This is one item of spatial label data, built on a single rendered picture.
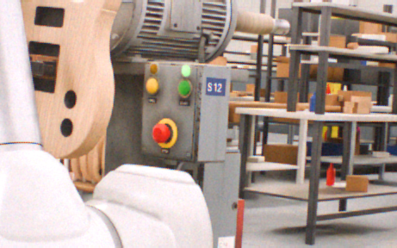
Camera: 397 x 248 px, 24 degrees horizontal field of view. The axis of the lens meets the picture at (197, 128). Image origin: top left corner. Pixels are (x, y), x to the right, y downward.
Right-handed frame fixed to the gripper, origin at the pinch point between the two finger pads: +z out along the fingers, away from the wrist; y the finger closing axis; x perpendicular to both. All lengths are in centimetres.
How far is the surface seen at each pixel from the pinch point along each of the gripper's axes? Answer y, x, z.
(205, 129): 28.3, -8.3, 20.6
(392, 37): -407, 48, 850
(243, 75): 5, 2, 60
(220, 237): 15, -35, 46
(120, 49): -0.7, 5.3, 22.6
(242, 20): -6, 16, 70
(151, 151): 16.9, -14.8, 18.0
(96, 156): -227, -59, 232
